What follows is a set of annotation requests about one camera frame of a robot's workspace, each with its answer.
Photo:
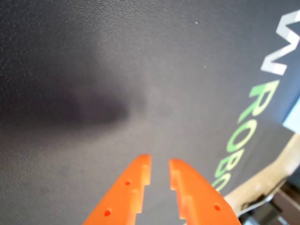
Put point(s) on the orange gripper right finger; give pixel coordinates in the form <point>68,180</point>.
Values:
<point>199,199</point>

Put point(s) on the dark mat with WOWROBO print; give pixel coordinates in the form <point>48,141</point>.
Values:
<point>70,47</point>

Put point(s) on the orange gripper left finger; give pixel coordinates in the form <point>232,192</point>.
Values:
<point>124,194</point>

